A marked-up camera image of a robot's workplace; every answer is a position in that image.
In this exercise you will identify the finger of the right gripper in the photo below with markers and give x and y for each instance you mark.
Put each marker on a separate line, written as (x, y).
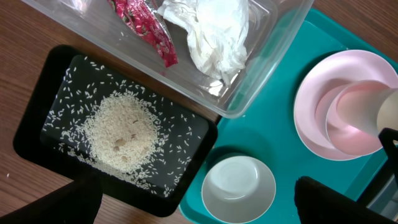
(387, 137)

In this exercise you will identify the white rice pile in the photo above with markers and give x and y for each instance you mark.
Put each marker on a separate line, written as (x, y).
(122, 128)

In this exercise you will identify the teal plastic serving tray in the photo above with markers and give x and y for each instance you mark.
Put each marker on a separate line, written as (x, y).
(267, 132)

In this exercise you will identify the small pink saucer plate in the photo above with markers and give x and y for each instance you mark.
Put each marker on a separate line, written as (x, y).
(344, 137)

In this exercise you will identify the white paper napkin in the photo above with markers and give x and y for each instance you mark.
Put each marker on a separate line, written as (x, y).
(216, 32)

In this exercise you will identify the black plastic tray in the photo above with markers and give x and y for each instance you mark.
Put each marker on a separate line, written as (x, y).
(28, 144)

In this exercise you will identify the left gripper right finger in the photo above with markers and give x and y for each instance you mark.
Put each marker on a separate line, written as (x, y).
(319, 204)

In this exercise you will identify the grey bowl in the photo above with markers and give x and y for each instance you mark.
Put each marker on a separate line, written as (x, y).
(238, 189)

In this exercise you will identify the clear plastic waste bin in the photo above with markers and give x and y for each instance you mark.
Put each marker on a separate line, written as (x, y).
(273, 26)

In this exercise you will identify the red foil wrapper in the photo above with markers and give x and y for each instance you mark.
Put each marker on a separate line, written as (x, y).
(142, 18)

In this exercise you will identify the grey plastic dish rack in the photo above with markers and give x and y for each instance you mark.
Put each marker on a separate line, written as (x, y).
(380, 195)

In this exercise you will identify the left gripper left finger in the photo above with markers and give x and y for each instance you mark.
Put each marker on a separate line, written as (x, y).
(76, 202)

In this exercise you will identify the white ceramic cup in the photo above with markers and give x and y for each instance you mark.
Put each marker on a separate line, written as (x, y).
(369, 109)

